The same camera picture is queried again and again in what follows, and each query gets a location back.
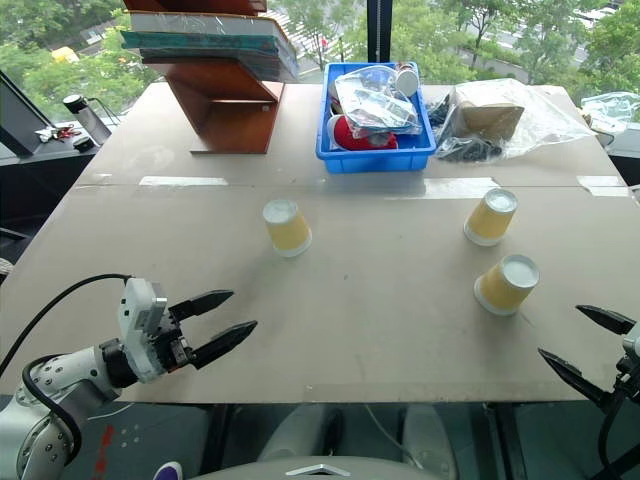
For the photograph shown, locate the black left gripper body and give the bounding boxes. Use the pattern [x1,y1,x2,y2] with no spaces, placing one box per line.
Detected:
[149,305,196,375]

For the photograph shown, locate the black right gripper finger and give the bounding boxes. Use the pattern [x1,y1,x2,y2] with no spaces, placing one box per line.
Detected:
[537,347,616,414]
[575,304,637,337]

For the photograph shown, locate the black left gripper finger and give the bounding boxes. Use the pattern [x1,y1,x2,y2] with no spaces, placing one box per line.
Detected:
[169,289,236,322]
[190,320,259,372]

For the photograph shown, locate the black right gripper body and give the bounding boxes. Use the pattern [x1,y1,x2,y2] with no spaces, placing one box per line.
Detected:
[613,356,640,399]

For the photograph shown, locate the yellow paper cup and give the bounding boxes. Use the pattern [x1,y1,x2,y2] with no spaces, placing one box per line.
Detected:
[262,198,314,259]
[472,254,542,317]
[462,187,520,248]

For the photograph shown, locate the grey rounded shape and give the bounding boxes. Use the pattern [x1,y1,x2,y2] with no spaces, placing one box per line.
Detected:
[401,403,459,480]
[256,403,347,464]

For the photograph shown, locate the clear tape strip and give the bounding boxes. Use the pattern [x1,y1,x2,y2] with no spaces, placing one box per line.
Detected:
[575,174,630,198]

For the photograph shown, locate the silver robot torso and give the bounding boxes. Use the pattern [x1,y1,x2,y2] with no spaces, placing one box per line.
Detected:
[188,453,427,480]

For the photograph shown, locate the brown wooden book stand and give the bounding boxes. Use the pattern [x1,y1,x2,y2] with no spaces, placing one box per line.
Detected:
[141,54,287,156]

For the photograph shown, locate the large clear plastic bag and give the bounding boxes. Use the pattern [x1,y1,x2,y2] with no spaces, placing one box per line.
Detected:
[433,78,600,162]

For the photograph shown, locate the crumpled clear plastic wrap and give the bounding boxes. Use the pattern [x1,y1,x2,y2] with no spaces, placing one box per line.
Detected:
[580,90,640,135]

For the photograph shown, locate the dark side desk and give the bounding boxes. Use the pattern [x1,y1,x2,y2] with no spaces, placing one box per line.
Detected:
[0,68,104,261]

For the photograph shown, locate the red key bunch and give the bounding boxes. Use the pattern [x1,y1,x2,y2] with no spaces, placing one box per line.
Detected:
[35,123,82,144]

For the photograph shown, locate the red round item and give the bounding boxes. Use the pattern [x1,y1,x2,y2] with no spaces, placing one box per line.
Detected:
[330,115,400,152]

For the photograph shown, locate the black tangled items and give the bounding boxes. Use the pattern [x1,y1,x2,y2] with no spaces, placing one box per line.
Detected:
[426,96,504,164]

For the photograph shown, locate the blue plastic bin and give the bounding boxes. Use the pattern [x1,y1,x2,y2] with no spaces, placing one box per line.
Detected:
[314,61,439,175]

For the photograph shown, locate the brown cardboard box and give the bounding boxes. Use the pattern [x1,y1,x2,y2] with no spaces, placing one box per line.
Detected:
[456,100,526,143]

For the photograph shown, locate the teal book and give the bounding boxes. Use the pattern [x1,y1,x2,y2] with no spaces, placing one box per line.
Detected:
[120,30,297,69]

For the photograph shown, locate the clear bag with printed items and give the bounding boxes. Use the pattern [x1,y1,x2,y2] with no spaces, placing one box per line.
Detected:
[333,64,422,140]

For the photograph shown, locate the brown board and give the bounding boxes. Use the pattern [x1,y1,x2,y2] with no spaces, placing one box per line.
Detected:
[121,0,270,17]

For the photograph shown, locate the white cylindrical container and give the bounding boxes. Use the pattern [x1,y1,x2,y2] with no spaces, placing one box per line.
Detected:
[395,66,421,98]

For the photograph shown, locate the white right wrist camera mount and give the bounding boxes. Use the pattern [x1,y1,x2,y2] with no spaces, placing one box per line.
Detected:
[621,321,640,361]

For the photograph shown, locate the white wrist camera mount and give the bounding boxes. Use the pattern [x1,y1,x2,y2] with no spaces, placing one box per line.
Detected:
[621,321,640,361]
[116,277,169,384]

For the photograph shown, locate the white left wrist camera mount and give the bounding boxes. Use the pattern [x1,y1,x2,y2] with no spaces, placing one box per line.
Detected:
[116,277,169,384]

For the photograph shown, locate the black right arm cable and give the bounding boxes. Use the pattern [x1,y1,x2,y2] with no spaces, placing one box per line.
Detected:
[597,389,640,480]

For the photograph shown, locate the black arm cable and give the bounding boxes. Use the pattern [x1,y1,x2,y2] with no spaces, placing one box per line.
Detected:
[597,389,640,480]
[0,272,136,466]

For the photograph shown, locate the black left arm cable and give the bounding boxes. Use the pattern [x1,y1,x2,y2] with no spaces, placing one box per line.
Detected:
[0,272,136,466]

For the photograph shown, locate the black window frame post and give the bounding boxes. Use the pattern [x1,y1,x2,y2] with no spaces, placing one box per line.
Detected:
[366,0,397,65]

